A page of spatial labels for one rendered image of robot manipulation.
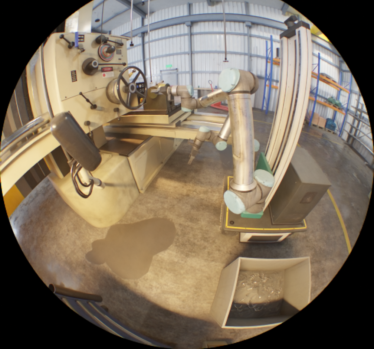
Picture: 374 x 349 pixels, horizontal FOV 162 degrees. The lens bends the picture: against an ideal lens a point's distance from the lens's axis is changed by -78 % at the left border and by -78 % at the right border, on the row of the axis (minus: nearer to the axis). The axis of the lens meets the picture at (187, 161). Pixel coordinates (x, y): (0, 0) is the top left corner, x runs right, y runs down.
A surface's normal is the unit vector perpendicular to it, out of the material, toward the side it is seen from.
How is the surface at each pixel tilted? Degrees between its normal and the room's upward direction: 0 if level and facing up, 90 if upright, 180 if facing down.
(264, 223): 0
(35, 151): 90
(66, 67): 90
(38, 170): 90
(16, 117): 90
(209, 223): 0
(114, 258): 0
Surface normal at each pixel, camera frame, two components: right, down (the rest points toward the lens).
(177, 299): -0.03, -0.82
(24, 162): 0.95, 0.15
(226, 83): -0.91, 0.14
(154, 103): -0.31, 0.55
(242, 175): -0.44, 0.36
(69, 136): 0.84, 0.29
